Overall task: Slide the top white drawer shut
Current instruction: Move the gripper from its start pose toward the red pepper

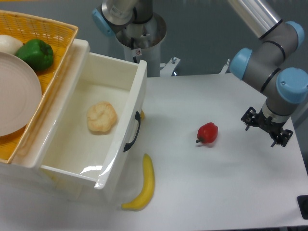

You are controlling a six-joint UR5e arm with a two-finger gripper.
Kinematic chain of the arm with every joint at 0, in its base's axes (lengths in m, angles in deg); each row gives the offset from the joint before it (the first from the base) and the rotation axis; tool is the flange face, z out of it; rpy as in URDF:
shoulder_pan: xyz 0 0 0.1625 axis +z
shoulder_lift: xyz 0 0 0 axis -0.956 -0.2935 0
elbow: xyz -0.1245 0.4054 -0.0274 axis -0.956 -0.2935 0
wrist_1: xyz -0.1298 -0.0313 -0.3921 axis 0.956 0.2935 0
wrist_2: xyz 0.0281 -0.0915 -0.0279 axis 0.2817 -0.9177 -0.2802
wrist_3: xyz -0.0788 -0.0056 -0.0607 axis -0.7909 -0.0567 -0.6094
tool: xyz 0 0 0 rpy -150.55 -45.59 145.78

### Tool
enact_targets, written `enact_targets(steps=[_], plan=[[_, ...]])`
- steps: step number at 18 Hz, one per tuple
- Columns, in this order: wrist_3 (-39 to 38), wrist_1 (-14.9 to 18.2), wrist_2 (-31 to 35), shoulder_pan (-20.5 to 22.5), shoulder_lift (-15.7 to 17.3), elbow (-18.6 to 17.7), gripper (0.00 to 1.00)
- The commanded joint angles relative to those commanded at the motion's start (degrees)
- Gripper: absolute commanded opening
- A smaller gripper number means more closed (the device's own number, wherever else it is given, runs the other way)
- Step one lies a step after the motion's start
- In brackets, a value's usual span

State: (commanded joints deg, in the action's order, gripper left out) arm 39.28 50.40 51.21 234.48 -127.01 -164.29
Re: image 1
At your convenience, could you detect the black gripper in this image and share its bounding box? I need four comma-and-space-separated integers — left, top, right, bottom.
241, 107, 293, 147

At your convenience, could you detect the white drawer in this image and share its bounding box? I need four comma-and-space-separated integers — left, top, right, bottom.
41, 53, 147, 190

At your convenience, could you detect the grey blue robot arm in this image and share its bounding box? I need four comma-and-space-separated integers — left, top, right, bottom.
92, 0, 308, 146

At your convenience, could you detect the white drawer cabinet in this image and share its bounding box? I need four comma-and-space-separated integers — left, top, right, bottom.
0, 38, 116, 205

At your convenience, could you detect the red bell pepper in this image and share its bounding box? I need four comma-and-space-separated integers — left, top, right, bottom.
196, 122, 218, 144

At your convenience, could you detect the black corner object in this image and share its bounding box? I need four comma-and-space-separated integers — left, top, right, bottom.
297, 195, 308, 220

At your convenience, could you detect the yellow bell pepper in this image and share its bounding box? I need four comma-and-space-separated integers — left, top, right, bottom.
140, 110, 145, 120

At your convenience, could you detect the yellow banana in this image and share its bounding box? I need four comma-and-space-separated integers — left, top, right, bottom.
121, 154, 155, 211

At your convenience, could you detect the bread roll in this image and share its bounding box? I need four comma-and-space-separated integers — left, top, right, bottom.
87, 101, 117, 132

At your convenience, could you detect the yellow woven basket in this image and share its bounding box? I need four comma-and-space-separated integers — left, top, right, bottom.
0, 10, 78, 164

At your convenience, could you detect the green bell pepper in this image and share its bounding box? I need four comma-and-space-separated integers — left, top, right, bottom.
15, 39, 53, 71

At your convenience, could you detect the beige round plate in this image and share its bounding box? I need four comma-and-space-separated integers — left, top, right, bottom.
0, 52, 42, 136

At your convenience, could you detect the white round vegetable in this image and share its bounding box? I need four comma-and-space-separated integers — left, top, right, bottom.
0, 35, 23, 55

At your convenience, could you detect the metal table bracket right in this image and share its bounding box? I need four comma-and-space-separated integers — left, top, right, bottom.
220, 59, 231, 74

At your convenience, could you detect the metal table bracket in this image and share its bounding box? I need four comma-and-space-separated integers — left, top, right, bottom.
220, 59, 231, 74
160, 57, 181, 77

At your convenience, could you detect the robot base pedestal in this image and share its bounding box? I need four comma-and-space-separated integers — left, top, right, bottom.
115, 13, 167, 77

